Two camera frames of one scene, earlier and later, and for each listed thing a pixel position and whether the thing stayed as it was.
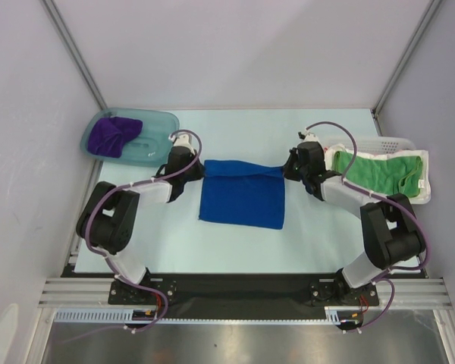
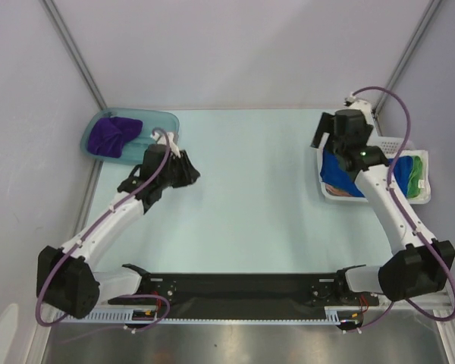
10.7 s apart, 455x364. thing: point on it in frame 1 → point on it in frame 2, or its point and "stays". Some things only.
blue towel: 241,192 → 332,173
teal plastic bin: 150,148 stays
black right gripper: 292,167 → 322,127
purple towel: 108,135 stays
